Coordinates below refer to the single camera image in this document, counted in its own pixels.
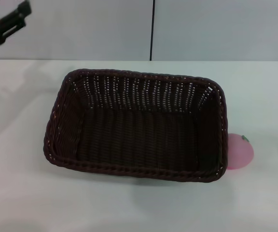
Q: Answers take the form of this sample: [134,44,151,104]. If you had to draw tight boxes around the dark brown woven basket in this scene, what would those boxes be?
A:
[43,68,226,183]

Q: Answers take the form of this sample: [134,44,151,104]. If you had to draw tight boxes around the pink peach toy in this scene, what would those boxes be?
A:
[226,133,254,171]

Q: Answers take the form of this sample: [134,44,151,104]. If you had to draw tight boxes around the black vertical wall strip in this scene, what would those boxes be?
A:
[149,0,156,61]

